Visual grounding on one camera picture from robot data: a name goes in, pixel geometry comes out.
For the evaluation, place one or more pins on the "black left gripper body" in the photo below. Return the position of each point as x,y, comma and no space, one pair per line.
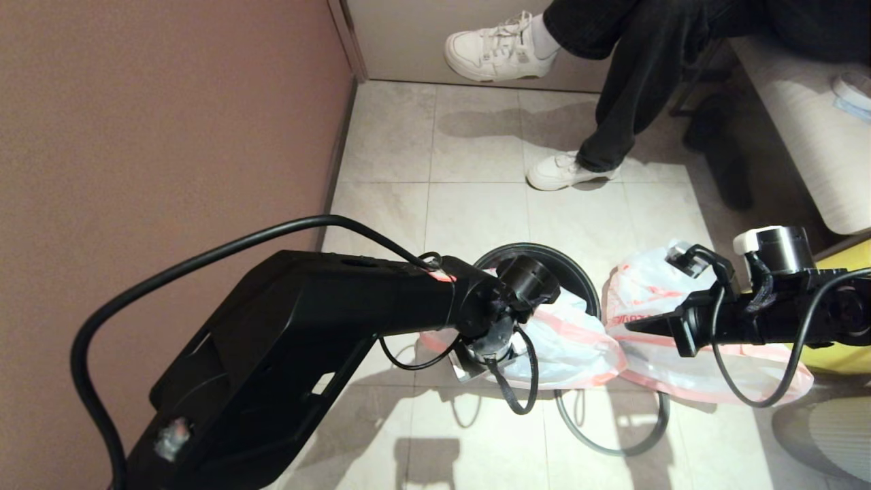
486,354

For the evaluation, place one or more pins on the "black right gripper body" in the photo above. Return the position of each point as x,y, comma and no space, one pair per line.
694,323

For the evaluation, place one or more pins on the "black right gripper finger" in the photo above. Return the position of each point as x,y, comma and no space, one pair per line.
650,324

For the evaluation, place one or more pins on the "used white pink-rimmed trash bag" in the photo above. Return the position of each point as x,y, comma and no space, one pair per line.
653,286

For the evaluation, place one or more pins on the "white red plastic bag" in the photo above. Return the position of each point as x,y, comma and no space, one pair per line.
578,340

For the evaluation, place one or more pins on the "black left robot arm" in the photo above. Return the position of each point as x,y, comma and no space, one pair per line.
306,340

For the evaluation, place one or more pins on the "black round trash bin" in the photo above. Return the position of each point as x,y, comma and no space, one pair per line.
578,269

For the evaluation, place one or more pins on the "yellow plastic bag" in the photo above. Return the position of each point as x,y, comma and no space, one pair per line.
844,357

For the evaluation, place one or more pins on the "black bench leg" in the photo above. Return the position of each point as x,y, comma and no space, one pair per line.
721,156

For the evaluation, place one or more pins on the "plain white sneaker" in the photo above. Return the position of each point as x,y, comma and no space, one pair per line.
558,175

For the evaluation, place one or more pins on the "grey ribbed rounded object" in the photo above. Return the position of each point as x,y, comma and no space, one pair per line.
830,435

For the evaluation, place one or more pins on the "beige upholstered bench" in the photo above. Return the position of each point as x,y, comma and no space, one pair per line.
816,150

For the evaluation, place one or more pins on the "black trousers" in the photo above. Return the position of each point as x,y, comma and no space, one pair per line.
646,54

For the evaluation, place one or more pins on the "white round object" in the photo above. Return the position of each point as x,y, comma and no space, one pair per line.
854,87

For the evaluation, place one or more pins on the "white sneaker with grey laces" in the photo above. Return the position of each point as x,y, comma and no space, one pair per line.
500,58

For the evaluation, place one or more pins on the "white sock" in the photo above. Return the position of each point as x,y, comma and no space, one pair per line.
544,39

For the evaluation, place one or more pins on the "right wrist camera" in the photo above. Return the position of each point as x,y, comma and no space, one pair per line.
687,258

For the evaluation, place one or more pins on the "grey-brown door frame post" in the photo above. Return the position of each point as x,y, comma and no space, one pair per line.
348,41

